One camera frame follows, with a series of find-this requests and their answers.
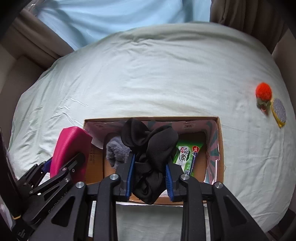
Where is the magenta pink pouch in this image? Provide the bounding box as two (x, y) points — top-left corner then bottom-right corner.
(50, 126), (92, 183)

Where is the green wet wipes pack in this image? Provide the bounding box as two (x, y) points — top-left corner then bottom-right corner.
(173, 140), (204, 176)

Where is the grey fluffy sock ball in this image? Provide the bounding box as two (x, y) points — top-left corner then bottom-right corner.
(106, 136), (130, 169)

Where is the black sock bundle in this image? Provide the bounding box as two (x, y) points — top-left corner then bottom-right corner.
(121, 118), (179, 205)

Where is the orange pompom toy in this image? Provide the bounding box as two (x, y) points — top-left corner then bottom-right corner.
(255, 82), (272, 112)

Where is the open cardboard box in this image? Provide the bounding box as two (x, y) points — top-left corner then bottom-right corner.
(84, 116), (224, 205)

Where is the pale green bed sheet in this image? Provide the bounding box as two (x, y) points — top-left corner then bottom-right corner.
(8, 23), (295, 232)

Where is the left brown curtain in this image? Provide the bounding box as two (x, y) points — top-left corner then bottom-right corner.
(1, 9), (74, 70)

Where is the brown curtain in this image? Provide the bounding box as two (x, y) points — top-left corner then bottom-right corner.
(1, 9), (74, 70)
(210, 0), (287, 53)

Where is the light blue window cloth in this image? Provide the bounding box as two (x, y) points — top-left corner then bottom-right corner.
(33, 0), (211, 50)

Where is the right brown curtain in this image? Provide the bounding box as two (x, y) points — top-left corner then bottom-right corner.
(210, 0), (287, 53)

